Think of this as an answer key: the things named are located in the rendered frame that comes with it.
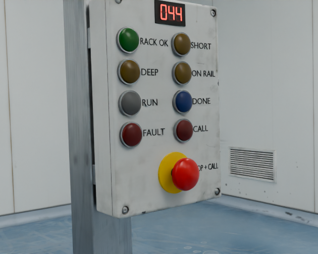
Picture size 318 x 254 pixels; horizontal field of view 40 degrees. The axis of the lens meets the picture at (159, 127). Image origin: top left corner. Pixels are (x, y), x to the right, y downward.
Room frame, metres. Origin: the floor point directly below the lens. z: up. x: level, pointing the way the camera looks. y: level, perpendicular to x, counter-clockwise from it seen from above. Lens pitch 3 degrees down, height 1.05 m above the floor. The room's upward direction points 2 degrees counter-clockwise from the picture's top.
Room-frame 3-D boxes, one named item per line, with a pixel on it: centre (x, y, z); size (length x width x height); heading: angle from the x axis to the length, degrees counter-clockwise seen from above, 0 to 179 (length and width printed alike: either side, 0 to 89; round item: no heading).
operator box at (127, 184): (0.57, 0.00, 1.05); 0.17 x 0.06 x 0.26; 128
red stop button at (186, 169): (0.54, -0.02, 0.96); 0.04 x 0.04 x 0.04; 38
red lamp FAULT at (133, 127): (0.51, 0.03, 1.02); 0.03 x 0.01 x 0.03; 128
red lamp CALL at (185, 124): (0.56, -0.03, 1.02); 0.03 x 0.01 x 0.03; 128
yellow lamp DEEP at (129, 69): (0.51, 0.03, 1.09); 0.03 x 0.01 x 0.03; 128
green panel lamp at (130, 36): (0.51, 0.03, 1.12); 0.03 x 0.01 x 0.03; 128
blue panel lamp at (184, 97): (0.56, -0.03, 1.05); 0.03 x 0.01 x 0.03; 128
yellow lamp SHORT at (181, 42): (0.56, -0.03, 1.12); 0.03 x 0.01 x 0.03; 128
